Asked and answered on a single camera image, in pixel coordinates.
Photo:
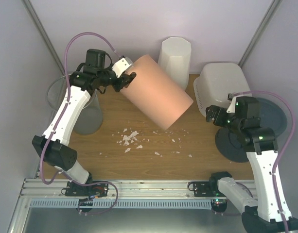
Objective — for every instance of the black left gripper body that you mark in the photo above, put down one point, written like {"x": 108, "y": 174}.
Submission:
{"x": 117, "y": 87}

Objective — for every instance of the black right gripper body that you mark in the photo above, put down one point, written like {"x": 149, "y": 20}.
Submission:
{"x": 234, "y": 124}

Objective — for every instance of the peach plastic waste bin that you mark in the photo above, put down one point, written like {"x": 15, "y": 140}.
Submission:
{"x": 156, "y": 94}

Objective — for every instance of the translucent white plastic tub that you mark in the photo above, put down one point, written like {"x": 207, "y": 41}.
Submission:
{"x": 215, "y": 82}

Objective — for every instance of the white faceted bin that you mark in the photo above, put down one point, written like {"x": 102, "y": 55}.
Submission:
{"x": 175, "y": 59}

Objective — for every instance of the grey translucent bin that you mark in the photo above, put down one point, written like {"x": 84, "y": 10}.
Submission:
{"x": 90, "y": 118}

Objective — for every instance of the dark teal plastic bin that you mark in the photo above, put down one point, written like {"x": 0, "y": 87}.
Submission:
{"x": 272, "y": 116}

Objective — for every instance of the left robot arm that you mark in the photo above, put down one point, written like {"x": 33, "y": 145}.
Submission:
{"x": 53, "y": 145}

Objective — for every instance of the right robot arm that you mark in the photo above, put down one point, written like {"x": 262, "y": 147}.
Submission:
{"x": 269, "y": 212}

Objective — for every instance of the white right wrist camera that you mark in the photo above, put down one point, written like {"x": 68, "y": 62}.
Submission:
{"x": 232, "y": 99}

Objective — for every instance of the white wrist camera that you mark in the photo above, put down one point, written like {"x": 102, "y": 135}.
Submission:
{"x": 232, "y": 99}
{"x": 121, "y": 66}

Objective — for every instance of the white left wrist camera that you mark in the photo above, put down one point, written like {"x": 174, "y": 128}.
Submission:
{"x": 121, "y": 66}

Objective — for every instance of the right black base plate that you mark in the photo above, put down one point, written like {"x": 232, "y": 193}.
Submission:
{"x": 205, "y": 189}

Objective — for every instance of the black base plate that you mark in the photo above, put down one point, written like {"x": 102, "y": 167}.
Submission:
{"x": 75, "y": 190}
{"x": 205, "y": 189}

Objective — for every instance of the left aluminium frame post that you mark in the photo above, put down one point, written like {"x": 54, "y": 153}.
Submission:
{"x": 41, "y": 30}

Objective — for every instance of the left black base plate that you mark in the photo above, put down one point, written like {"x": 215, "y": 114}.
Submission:
{"x": 75, "y": 190}

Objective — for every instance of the aluminium corner frame post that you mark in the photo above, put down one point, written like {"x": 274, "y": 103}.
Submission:
{"x": 273, "y": 7}

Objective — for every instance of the aluminium front rail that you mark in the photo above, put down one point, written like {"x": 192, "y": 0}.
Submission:
{"x": 128, "y": 189}

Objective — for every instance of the grey slotted cable duct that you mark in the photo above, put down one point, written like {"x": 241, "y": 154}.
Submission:
{"x": 123, "y": 203}

